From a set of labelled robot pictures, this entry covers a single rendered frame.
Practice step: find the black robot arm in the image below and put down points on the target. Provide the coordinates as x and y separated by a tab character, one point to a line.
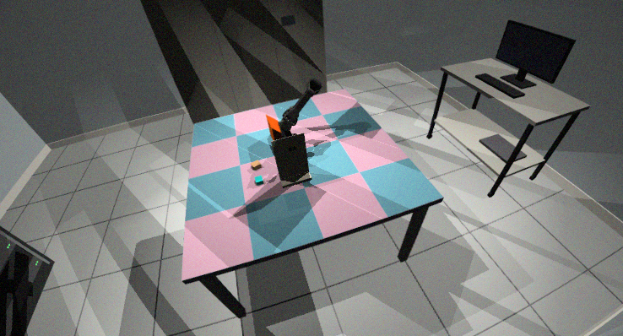
290	115

